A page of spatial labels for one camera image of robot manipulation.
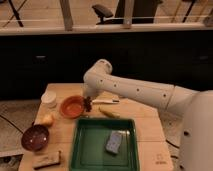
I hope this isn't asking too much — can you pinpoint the white cup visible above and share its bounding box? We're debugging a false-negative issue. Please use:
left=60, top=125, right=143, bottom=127
left=41, top=91, right=56, bottom=108

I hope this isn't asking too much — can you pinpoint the dark purple bowl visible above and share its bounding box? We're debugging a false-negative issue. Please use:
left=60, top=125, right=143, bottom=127
left=21, top=124, right=49, bottom=152

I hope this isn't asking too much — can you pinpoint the small yellow fruit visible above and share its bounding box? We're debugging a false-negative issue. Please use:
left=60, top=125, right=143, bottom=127
left=41, top=114, right=54, bottom=126

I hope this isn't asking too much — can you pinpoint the black office chair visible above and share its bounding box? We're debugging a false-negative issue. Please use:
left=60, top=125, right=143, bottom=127
left=91, top=0, right=161, bottom=26

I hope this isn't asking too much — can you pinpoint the dark purple grape bunch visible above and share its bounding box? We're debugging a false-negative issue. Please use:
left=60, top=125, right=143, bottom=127
left=83, top=97, right=92, bottom=112

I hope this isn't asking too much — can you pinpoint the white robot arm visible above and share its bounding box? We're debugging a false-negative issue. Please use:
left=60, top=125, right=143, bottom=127
left=83, top=59, right=213, bottom=171

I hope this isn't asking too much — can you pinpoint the blue sponge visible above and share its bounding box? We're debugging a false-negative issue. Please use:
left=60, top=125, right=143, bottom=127
left=105, top=131, right=122, bottom=155

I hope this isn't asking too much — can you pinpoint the brown wooden block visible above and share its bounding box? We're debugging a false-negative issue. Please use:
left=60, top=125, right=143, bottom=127
left=32, top=151, right=61, bottom=170

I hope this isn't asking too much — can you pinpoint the green plastic tray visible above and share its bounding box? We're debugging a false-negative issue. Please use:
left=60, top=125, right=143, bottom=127
left=69, top=118, right=140, bottom=171

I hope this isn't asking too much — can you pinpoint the white handled utensil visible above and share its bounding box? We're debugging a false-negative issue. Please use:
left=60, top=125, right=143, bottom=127
left=92, top=99, right=120, bottom=104

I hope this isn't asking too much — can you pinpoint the yellow banana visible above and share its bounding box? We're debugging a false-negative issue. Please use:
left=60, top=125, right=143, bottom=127
left=99, top=107, right=120, bottom=118

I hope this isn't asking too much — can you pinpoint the red bowl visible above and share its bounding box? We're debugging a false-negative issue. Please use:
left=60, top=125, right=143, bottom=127
left=59, top=95, right=85, bottom=119

